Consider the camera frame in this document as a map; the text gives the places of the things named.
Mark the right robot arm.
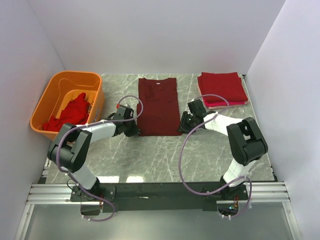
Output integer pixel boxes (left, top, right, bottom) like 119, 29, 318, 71
178, 99, 268, 188

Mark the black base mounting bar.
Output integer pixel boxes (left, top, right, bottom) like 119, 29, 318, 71
70, 182, 249, 216

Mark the folded dark red shirt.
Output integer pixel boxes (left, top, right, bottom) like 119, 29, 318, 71
197, 72, 248, 102

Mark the bright red shirt in basket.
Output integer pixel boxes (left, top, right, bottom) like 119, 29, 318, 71
42, 92, 90, 132

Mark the orange plastic basket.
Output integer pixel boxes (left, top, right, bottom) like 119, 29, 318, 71
30, 71, 105, 140

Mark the dark red t shirt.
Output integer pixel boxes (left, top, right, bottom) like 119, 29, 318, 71
136, 78, 182, 137

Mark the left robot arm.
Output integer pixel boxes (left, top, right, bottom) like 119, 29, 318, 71
47, 104, 140, 193

